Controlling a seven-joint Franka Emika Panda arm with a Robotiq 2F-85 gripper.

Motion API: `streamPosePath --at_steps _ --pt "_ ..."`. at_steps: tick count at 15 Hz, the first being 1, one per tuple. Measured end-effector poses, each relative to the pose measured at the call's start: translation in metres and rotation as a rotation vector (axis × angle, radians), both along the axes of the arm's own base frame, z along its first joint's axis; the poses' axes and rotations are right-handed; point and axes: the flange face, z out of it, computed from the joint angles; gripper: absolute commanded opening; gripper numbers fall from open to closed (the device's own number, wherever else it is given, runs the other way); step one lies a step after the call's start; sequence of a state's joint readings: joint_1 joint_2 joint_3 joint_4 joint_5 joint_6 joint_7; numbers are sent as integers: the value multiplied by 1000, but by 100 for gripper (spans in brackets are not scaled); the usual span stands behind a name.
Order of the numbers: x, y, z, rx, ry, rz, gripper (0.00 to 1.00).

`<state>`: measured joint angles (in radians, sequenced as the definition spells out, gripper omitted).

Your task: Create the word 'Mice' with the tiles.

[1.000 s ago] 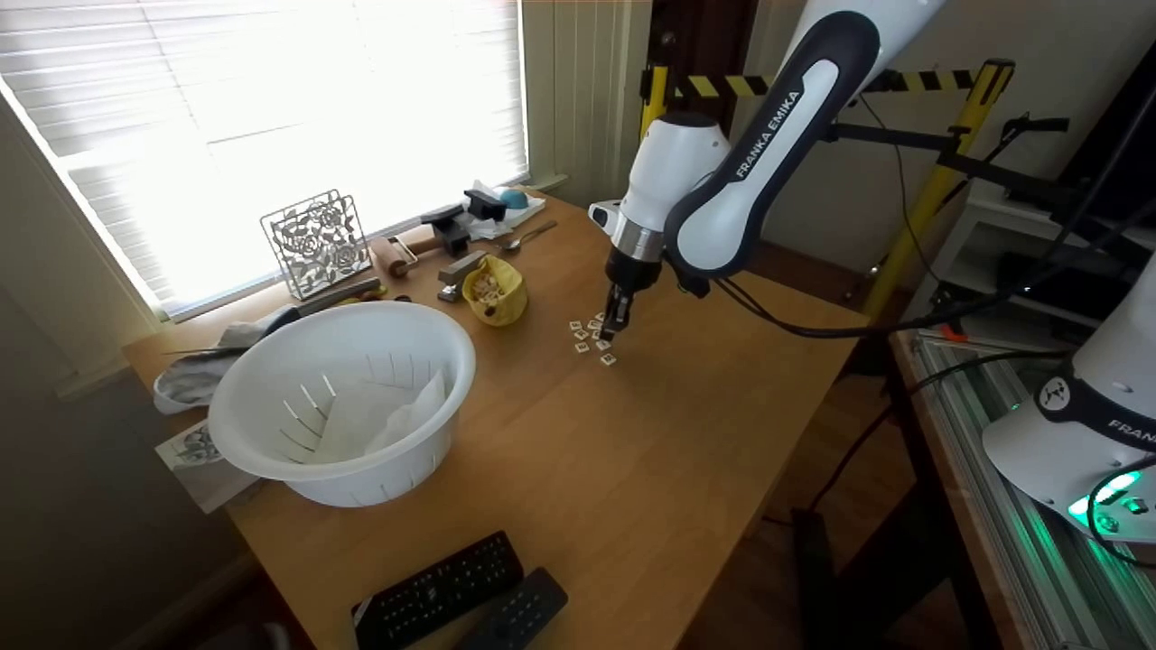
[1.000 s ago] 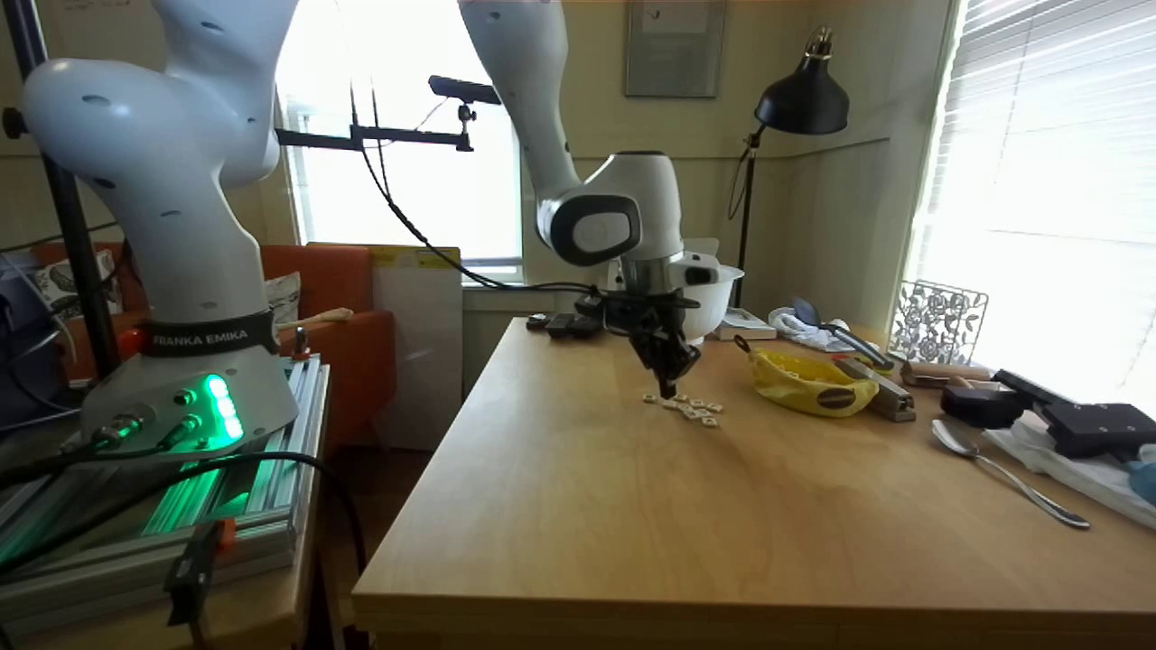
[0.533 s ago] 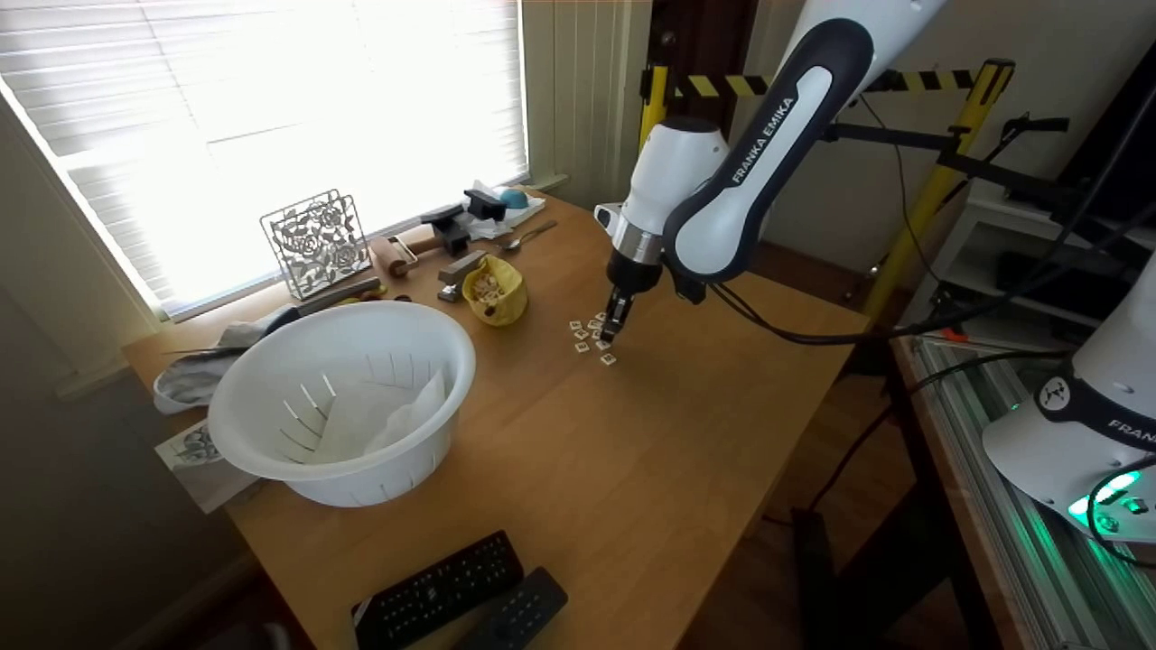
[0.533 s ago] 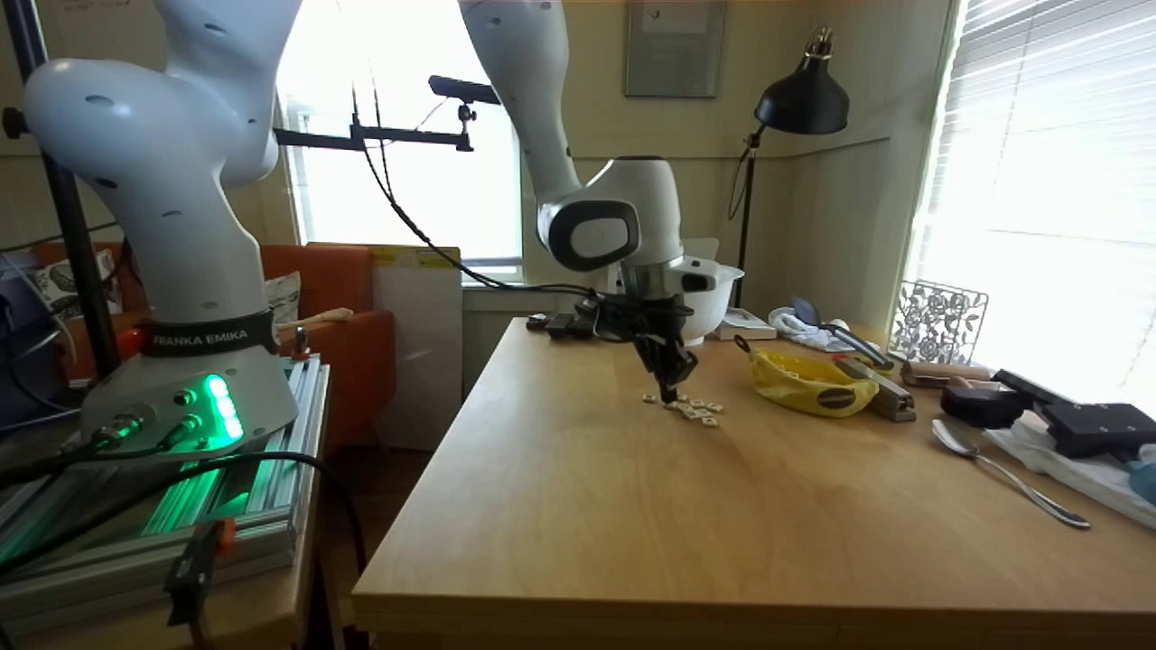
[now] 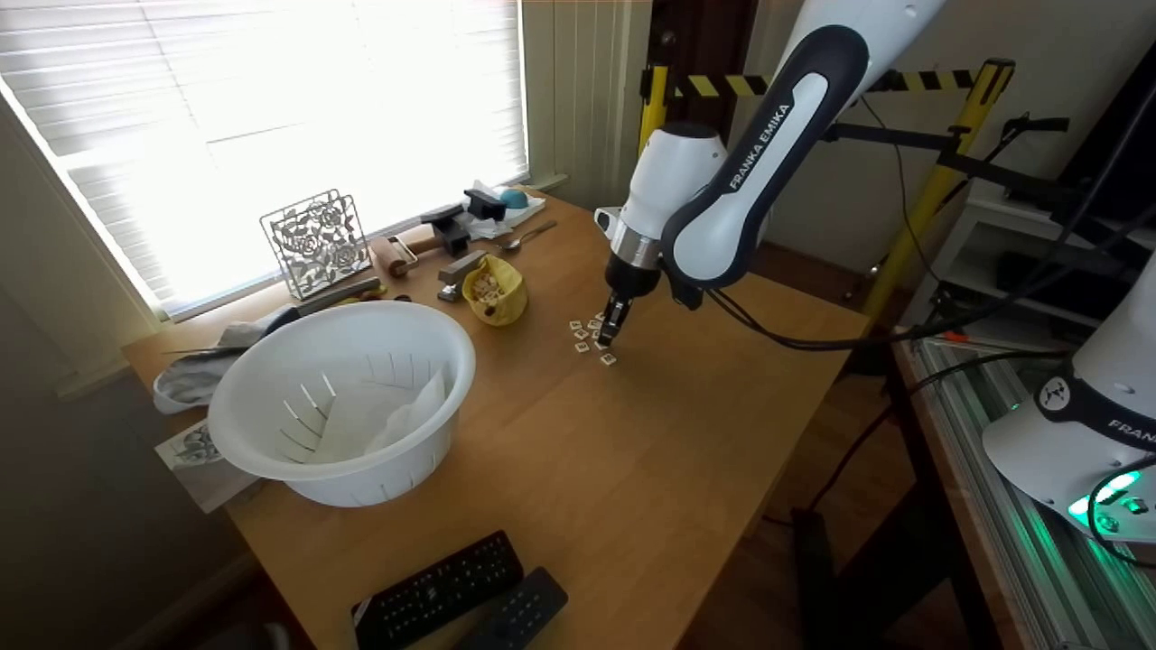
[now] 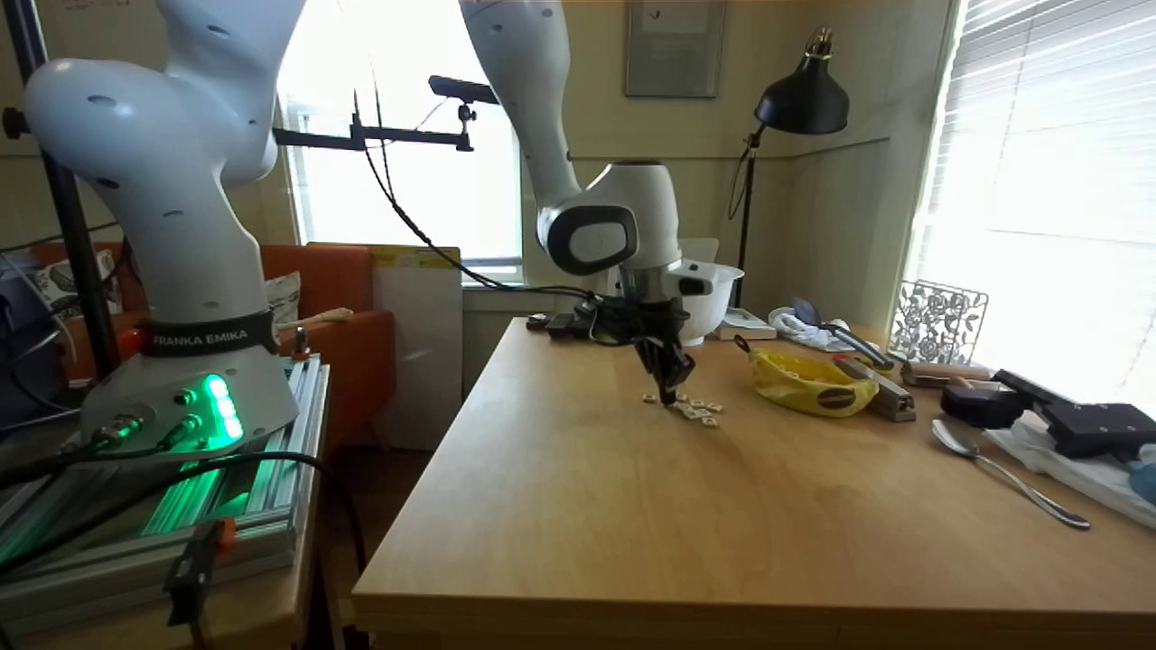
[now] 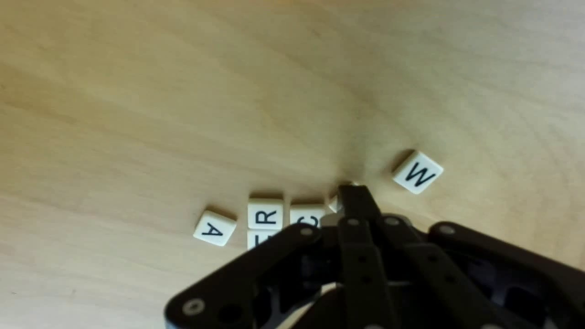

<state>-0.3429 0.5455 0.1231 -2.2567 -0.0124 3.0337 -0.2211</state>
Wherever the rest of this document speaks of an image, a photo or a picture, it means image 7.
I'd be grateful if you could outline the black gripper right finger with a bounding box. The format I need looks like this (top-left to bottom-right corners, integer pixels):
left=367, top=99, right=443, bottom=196
left=352, top=183, right=585, bottom=329

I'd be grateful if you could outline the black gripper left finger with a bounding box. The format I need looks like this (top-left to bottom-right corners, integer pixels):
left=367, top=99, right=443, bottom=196
left=162, top=183, right=394, bottom=329

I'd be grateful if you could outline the white letter C tile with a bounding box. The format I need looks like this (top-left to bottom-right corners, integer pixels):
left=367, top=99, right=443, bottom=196
left=286, top=200, right=326, bottom=231

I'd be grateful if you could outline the white letter M tile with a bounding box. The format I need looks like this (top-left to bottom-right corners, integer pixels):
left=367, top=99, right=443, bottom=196
left=389, top=149, right=445, bottom=198

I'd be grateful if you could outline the white letter R tile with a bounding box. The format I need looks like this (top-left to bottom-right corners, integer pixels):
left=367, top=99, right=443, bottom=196
left=244, top=196, right=286, bottom=233

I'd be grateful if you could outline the white letter A tile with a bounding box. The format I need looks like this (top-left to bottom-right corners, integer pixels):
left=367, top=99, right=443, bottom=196
left=191, top=209, right=239, bottom=249

